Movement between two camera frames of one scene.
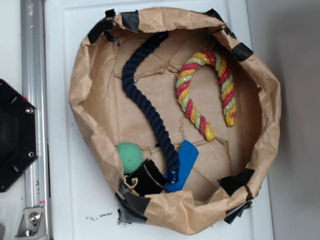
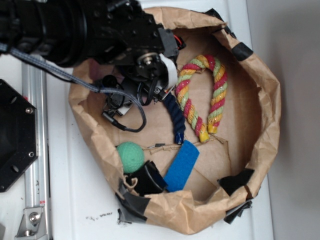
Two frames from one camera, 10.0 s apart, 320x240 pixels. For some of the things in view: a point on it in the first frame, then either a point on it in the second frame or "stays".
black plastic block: x=150 y=179 stays
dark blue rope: x=128 y=75 -> x=177 y=116
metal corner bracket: x=32 y=224 stays
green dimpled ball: x=131 y=156 stays
